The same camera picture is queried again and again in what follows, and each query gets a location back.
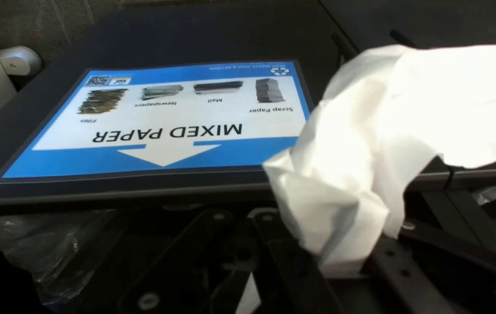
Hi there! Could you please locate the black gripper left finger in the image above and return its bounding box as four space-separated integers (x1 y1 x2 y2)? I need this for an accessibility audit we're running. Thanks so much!
116 207 345 314

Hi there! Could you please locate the white round door stop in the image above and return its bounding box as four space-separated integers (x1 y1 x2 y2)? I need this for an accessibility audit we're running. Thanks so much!
0 45 43 78

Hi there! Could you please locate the blue mixed paper sign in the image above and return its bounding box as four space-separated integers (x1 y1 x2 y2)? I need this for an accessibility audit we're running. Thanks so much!
0 59 317 185

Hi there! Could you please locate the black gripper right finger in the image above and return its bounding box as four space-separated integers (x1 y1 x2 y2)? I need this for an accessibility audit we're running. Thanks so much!
359 216 496 314

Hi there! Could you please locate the white paper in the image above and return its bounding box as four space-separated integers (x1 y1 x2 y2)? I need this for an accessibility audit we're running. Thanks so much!
235 38 496 314

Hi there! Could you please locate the bin with black liner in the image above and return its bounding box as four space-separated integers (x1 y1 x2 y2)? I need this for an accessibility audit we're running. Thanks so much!
0 207 130 305

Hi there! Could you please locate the black bin door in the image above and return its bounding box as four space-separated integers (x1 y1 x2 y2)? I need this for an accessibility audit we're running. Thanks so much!
0 3 350 213
315 0 496 66

